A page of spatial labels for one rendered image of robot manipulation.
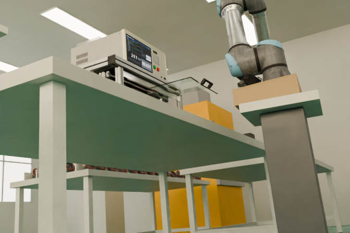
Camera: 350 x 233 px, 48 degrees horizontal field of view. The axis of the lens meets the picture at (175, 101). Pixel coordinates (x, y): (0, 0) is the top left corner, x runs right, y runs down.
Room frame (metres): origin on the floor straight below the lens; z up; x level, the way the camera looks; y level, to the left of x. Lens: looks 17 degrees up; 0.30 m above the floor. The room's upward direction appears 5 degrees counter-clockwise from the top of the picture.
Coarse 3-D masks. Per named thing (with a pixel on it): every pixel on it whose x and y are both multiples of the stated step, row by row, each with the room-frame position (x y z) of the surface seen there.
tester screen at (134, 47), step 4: (128, 36) 1.96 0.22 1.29; (128, 40) 1.96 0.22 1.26; (132, 40) 1.99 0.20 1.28; (128, 44) 1.96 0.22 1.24; (132, 44) 1.99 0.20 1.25; (136, 44) 2.03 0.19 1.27; (140, 44) 2.06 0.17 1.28; (128, 48) 1.95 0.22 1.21; (132, 48) 1.99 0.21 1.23; (136, 48) 2.03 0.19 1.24; (140, 48) 2.06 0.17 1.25; (144, 48) 2.10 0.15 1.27; (148, 48) 2.14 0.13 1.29; (128, 52) 1.95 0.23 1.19; (132, 52) 1.99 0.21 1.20; (136, 52) 2.03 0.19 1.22; (140, 52) 2.06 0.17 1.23; (144, 52) 2.10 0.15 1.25; (148, 52) 2.14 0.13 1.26; (128, 56) 1.95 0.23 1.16; (140, 56) 2.06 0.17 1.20; (128, 60) 1.95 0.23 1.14; (136, 60) 2.02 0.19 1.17; (140, 60) 2.05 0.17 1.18; (136, 64) 2.02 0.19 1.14; (144, 68) 2.09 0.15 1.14
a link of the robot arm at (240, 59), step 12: (228, 0) 1.81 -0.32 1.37; (240, 0) 1.81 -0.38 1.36; (228, 12) 1.81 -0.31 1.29; (240, 12) 1.82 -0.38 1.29; (228, 24) 1.79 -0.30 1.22; (240, 24) 1.77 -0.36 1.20; (228, 36) 1.79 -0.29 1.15; (240, 36) 1.74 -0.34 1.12; (240, 48) 1.69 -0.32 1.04; (252, 48) 1.69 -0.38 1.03; (228, 60) 1.69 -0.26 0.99; (240, 60) 1.68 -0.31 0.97; (252, 60) 1.67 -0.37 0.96; (240, 72) 1.71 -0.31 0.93; (252, 72) 1.72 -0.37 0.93
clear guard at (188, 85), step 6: (186, 78) 2.09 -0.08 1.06; (192, 78) 2.08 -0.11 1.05; (162, 84) 2.17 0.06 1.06; (168, 84) 2.17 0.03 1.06; (174, 84) 2.18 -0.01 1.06; (180, 84) 2.19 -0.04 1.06; (186, 84) 2.20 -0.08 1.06; (192, 84) 2.20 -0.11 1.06; (198, 84) 2.21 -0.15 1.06; (168, 90) 2.28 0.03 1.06; (174, 90) 2.29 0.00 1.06; (180, 90) 2.30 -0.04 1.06; (186, 90) 2.31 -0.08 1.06; (192, 90) 2.32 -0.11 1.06
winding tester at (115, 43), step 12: (108, 36) 1.98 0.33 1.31; (120, 36) 1.95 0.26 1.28; (132, 36) 2.00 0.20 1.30; (72, 48) 2.11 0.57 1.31; (84, 48) 2.06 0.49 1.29; (96, 48) 2.02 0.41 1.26; (108, 48) 1.99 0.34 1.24; (120, 48) 1.95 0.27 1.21; (156, 48) 2.22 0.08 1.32; (72, 60) 2.11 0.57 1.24; (84, 60) 2.06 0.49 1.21; (156, 60) 2.21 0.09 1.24; (156, 72) 2.20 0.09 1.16
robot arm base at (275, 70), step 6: (270, 66) 1.65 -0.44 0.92; (276, 66) 1.64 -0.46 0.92; (282, 66) 1.64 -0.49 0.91; (264, 72) 1.68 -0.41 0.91; (270, 72) 1.65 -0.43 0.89; (276, 72) 1.63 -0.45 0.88; (282, 72) 1.64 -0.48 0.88; (288, 72) 1.64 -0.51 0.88; (264, 78) 1.69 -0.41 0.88; (270, 78) 1.64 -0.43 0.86
